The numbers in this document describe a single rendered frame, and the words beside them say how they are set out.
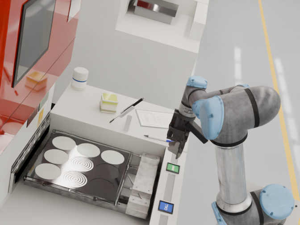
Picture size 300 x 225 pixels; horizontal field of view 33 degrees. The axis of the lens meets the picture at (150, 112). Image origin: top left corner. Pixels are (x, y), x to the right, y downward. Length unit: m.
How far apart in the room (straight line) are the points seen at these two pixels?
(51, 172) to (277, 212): 0.87
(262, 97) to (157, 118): 1.04
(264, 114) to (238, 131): 0.09
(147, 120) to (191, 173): 1.54
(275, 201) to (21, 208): 0.92
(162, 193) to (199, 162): 2.08
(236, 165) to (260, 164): 2.76
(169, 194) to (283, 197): 0.46
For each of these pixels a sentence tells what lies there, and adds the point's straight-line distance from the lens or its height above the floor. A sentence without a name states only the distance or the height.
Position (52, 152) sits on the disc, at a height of 0.90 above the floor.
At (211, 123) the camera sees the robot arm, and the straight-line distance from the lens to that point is 1.42.
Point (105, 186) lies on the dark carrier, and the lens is 2.03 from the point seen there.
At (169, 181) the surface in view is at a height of 0.96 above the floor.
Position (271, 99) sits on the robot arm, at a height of 1.57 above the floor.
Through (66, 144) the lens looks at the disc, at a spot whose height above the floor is 0.90.
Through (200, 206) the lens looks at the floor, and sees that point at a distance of 3.60.
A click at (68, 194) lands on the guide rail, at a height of 0.83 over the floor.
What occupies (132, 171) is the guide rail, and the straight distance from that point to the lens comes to 2.26.
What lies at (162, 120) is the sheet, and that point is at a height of 0.97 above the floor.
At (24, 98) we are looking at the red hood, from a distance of 1.60.
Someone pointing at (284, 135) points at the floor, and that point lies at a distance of 4.90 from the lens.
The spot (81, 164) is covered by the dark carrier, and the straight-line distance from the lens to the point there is 2.12.
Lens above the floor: 2.14
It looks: 28 degrees down
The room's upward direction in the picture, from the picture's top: 16 degrees clockwise
